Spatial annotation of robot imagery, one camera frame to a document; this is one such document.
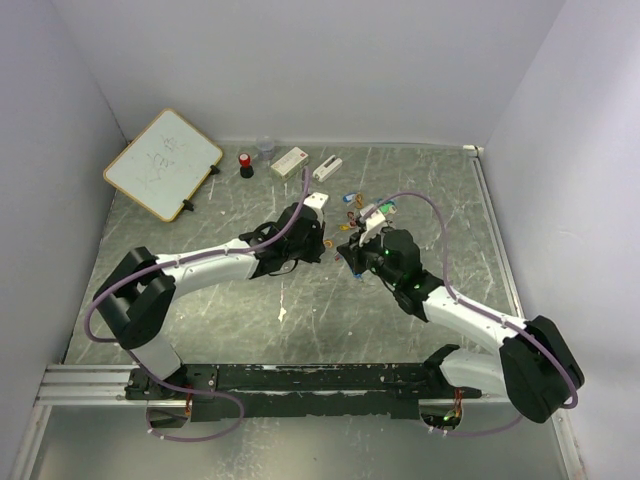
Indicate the red black stamp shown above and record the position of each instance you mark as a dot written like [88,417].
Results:
[246,168]

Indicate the clear plastic cup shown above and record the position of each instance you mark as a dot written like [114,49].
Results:
[266,148]

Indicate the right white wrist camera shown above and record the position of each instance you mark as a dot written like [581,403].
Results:
[371,222]

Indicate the white green cardboard box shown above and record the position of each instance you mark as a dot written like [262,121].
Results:
[290,163]

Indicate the green tag key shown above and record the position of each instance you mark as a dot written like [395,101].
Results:
[388,208]

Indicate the wood-framed whiteboard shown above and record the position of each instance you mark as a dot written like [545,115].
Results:
[164,165]

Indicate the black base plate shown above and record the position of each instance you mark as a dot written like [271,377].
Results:
[396,390]

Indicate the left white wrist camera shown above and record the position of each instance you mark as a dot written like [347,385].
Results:
[316,201]

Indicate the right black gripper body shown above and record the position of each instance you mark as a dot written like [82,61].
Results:
[370,256]

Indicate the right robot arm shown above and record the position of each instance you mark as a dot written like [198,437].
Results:
[527,361]

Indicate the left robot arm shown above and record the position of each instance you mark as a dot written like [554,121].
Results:
[136,297]

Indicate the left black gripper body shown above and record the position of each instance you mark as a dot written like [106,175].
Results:
[309,249]

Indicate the aluminium rail frame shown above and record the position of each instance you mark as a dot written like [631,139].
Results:
[389,420]

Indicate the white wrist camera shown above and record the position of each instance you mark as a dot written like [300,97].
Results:
[371,222]
[316,201]

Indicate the white plastic device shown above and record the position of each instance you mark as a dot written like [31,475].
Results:
[327,168]

